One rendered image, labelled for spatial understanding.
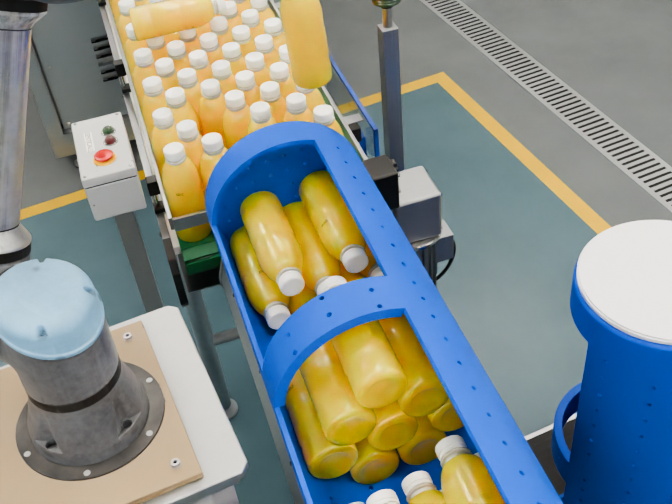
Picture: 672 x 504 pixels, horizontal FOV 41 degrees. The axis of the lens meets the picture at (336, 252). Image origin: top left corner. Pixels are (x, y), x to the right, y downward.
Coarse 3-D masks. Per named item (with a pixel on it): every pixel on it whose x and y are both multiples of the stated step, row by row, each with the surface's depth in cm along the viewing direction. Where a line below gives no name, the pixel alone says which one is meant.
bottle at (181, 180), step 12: (168, 168) 168; (180, 168) 168; (192, 168) 169; (168, 180) 169; (180, 180) 168; (192, 180) 169; (168, 192) 171; (180, 192) 170; (192, 192) 171; (180, 204) 172; (192, 204) 172; (204, 204) 175; (192, 228) 176; (204, 228) 177; (192, 240) 178
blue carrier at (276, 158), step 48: (240, 144) 147; (288, 144) 144; (336, 144) 147; (240, 192) 154; (288, 192) 157; (384, 240) 128; (240, 288) 147; (336, 288) 119; (384, 288) 118; (432, 288) 125; (288, 336) 119; (432, 336) 113; (288, 384) 119; (480, 384) 110; (288, 432) 118; (480, 432) 102; (336, 480) 126; (384, 480) 128; (432, 480) 127; (528, 480) 98
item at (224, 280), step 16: (224, 272) 176; (224, 288) 176; (240, 320) 166; (240, 336) 167; (256, 368) 158; (256, 384) 158; (272, 416) 150; (272, 432) 150; (288, 464) 143; (288, 480) 143
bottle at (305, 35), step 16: (288, 0) 149; (304, 0) 149; (288, 16) 150; (304, 16) 150; (320, 16) 152; (288, 32) 153; (304, 32) 152; (320, 32) 153; (288, 48) 156; (304, 48) 154; (320, 48) 155; (304, 64) 156; (320, 64) 157; (304, 80) 159; (320, 80) 159
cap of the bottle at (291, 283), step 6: (282, 276) 137; (288, 276) 137; (294, 276) 137; (300, 276) 137; (282, 282) 137; (288, 282) 137; (294, 282) 137; (300, 282) 137; (282, 288) 137; (288, 288) 138; (294, 288) 138; (300, 288) 138; (288, 294) 138; (294, 294) 139
